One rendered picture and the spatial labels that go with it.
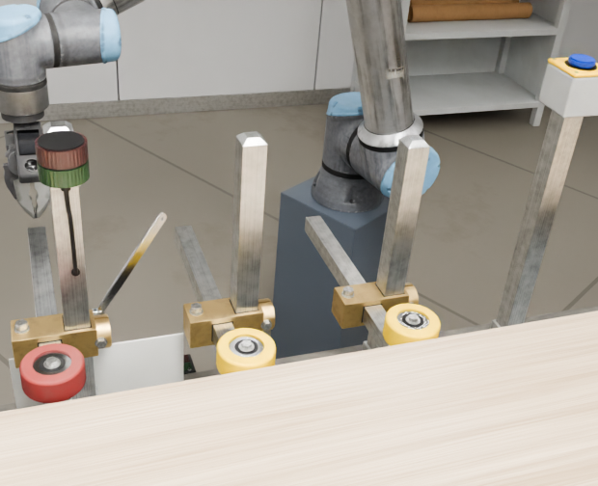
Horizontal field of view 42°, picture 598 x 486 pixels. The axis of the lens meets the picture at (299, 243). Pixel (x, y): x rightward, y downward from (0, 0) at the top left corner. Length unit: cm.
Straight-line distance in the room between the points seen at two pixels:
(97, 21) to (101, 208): 183
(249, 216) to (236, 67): 291
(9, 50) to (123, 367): 54
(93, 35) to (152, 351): 54
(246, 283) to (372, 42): 67
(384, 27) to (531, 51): 278
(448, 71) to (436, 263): 171
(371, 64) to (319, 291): 69
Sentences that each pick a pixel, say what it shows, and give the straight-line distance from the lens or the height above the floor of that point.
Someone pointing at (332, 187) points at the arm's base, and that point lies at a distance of 200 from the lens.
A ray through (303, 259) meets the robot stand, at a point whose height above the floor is 43.
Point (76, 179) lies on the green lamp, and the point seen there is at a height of 114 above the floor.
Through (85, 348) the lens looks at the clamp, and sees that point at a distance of 119.
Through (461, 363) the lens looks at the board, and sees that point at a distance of 111.
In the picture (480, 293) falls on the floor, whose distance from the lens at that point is 287.
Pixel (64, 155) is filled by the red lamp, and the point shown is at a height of 117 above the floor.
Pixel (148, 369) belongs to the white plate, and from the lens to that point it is 129.
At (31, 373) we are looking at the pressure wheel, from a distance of 105.
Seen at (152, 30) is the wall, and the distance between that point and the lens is 385.
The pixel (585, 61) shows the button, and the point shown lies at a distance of 127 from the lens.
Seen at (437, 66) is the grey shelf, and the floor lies 18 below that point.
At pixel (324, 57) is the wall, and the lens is 413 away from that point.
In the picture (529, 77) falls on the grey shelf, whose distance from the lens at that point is 441.
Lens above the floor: 160
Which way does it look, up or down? 32 degrees down
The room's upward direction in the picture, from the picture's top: 5 degrees clockwise
